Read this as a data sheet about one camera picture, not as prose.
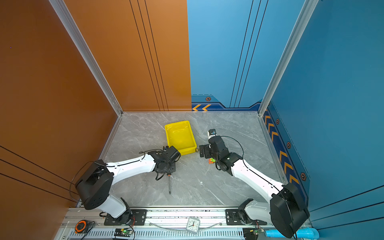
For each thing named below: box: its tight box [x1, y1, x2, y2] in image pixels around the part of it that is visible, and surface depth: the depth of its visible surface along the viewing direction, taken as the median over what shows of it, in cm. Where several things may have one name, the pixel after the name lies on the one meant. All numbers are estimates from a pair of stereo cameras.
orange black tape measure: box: [74, 219, 89, 234], surface depth 71 cm
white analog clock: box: [186, 217, 201, 234], surface depth 71 cm
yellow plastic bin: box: [164, 120, 197, 156], surface depth 106 cm
